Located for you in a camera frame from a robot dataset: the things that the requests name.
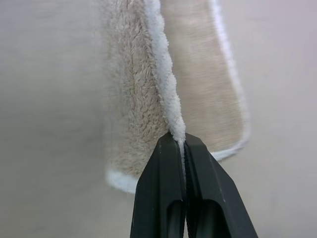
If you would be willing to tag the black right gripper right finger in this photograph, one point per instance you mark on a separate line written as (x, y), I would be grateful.
(215, 203)

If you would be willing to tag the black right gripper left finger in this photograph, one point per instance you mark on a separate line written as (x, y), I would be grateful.
(158, 193)

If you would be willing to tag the beige towel with white trim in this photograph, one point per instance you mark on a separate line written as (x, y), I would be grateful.
(133, 86)

